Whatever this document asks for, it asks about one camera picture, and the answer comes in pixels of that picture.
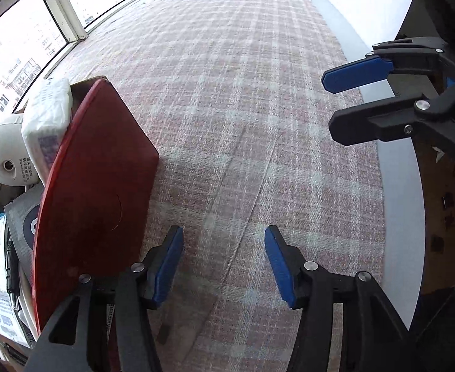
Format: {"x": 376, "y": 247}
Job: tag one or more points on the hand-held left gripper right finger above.
{"x": 279, "y": 267}

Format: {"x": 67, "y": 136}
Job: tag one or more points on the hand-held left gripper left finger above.
{"x": 165, "y": 275}

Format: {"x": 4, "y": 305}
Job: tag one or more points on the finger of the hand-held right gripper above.
{"x": 351, "y": 75}
{"x": 366, "y": 124}

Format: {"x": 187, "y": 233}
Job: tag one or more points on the red box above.
{"x": 95, "y": 182}

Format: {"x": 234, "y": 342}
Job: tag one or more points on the black pen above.
{"x": 11, "y": 275}

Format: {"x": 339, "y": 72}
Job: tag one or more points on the pink plaid blanket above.
{"x": 231, "y": 104}

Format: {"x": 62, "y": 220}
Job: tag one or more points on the grey packet with circle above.
{"x": 20, "y": 209}

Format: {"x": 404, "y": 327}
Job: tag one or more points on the white tissue pack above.
{"x": 45, "y": 124}

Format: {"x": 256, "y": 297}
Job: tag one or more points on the white round device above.
{"x": 2, "y": 143}

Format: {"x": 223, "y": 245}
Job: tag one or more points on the white window frame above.
{"x": 72, "y": 15}

